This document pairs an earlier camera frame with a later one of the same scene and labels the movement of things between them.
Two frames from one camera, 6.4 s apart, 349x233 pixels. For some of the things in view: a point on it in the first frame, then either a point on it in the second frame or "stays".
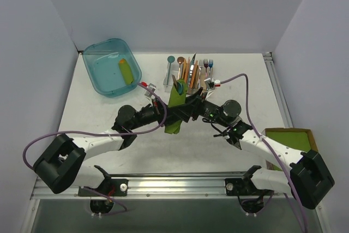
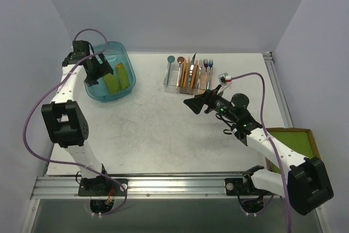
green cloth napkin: [175, 99] → [112, 83]
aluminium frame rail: [154, 188] stays
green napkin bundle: [125, 69] → [122, 78]
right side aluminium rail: [269, 59] stays
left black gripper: [159, 108] → [97, 72]
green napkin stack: [298, 140] stays
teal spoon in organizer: [170, 59] stays
